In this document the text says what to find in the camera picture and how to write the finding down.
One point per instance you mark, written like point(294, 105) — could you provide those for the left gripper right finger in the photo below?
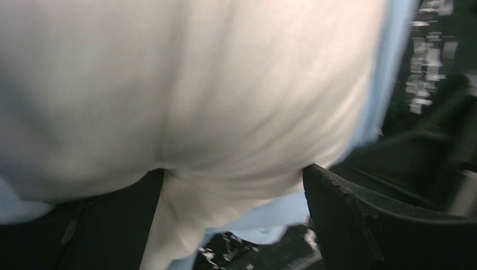
point(357, 228)

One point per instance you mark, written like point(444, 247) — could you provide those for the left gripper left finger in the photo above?
point(106, 232)

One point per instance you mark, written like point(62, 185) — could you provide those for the white pillow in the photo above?
point(186, 97)

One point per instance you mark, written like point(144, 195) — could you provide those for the light blue pillowcase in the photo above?
point(387, 67)

